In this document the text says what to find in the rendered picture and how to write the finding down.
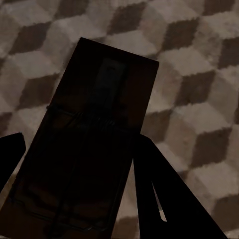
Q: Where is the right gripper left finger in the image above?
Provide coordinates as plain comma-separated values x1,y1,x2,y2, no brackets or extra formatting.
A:
0,132,26,193

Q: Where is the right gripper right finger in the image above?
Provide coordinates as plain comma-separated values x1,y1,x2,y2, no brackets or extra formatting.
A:
132,132,228,239

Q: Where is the mousetrap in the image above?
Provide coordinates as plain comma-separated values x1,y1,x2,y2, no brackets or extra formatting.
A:
0,37,160,239

